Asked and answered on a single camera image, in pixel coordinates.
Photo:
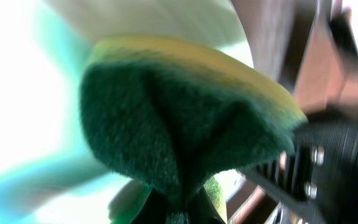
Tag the white plate with blue stain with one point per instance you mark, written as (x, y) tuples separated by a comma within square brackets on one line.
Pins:
[(47, 174)]

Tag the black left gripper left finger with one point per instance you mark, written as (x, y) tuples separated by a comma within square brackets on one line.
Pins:
[(154, 210)]

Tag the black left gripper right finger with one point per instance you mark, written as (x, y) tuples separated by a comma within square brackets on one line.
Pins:
[(204, 210)]

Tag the green yellow sponge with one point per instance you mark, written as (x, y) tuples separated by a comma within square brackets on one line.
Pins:
[(170, 114)]

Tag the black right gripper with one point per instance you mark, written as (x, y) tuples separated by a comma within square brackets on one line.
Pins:
[(319, 182)]

